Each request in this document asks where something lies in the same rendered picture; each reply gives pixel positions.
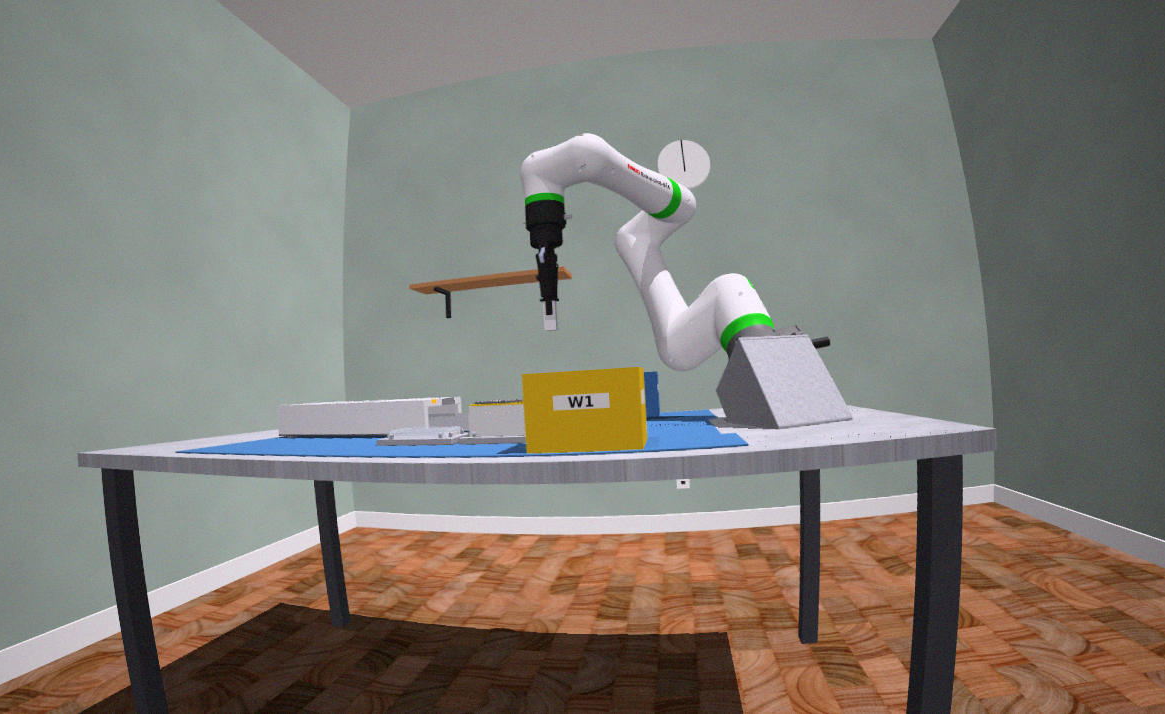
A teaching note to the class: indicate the blue bench mat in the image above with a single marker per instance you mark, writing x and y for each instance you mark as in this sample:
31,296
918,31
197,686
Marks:
673,431

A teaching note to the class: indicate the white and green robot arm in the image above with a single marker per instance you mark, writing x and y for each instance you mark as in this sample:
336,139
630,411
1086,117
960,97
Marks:
729,308

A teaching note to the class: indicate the yellow open bin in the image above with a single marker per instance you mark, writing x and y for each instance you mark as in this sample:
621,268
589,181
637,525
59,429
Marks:
584,411

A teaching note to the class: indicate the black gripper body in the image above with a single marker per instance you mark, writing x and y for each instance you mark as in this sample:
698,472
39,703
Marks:
548,237

